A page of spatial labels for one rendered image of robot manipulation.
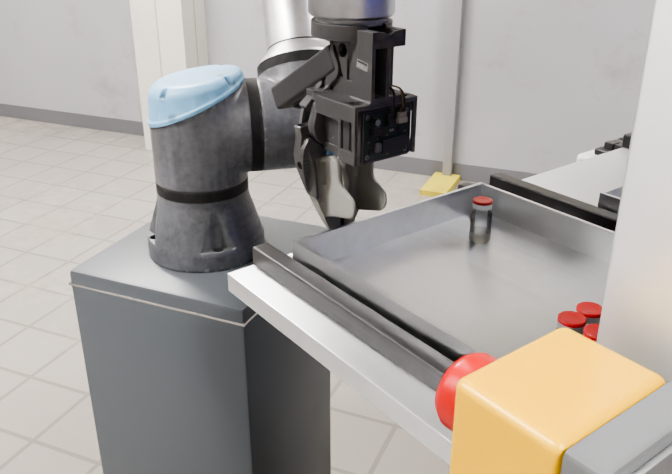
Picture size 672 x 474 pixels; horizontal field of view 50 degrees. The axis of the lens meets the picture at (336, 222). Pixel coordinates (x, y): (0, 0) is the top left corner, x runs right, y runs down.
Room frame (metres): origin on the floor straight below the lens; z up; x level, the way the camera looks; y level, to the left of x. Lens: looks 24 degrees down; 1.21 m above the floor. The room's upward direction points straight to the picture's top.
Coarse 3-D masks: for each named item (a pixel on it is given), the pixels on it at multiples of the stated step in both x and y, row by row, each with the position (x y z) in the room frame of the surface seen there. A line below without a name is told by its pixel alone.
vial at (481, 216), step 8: (480, 208) 0.68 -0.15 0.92; (488, 208) 0.68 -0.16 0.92; (472, 216) 0.69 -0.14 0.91; (480, 216) 0.68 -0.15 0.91; (488, 216) 0.68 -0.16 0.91; (472, 224) 0.69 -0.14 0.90; (480, 224) 0.68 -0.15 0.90; (488, 224) 0.68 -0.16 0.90; (472, 232) 0.69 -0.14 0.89; (480, 232) 0.68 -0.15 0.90; (488, 232) 0.69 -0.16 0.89; (472, 240) 0.69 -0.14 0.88; (480, 240) 0.68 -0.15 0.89; (488, 240) 0.69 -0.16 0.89
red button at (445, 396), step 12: (456, 360) 0.28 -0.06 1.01; (468, 360) 0.28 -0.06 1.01; (480, 360) 0.28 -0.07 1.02; (492, 360) 0.28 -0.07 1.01; (456, 372) 0.28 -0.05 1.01; (468, 372) 0.27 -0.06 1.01; (444, 384) 0.27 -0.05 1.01; (456, 384) 0.27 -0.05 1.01; (444, 396) 0.27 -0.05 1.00; (444, 408) 0.27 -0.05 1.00; (444, 420) 0.27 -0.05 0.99
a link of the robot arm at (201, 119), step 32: (160, 96) 0.83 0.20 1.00; (192, 96) 0.81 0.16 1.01; (224, 96) 0.83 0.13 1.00; (256, 96) 0.85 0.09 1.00; (160, 128) 0.82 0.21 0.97; (192, 128) 0.81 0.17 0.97; (224, 128) 0.82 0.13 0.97; (256, 128) 0.83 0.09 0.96; (160, 160) 0.83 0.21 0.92; (192, 160) 0.81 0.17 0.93; (224, 160) 0.82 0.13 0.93; (256, 160) 0.84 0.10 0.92; (192, 192) 0.81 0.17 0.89
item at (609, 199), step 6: (618, 186) 0.77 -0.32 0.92; (600, 192) 0.75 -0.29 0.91; (606, 192) 0.75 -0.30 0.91; (612, 192) 0.75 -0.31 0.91; (618, 192) 0.76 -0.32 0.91; (600, 198) 0.75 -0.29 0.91; (606, 198) 0.74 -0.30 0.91; (612, 198) 0.73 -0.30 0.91; (618, 198) 0.73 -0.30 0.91; (600, 204) 0.74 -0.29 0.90; (606, 204) 0.74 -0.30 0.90; (612, 204) 0.73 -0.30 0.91; (618, 204) 0.73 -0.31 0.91; (612, 210) 0.73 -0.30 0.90; (618, 210) 0.73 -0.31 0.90
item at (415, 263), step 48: (480, 192) 0.77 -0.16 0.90; (336, 240) 0.65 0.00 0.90; (384, 240) 0.69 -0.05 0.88; (432, 240) 0.69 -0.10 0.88; (528, 240) 0.69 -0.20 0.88; (576, 240) 0.67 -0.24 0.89; (384, 288) 0.59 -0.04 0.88; (432, 288) 0.59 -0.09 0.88; (480, 288) 0.59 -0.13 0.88; (528, 288) 0.59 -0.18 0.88; (576, 288) 0.59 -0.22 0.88; (432, 336) 0.47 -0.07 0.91; (480, 336) 0.51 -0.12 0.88; (528, 336) 0.51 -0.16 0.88
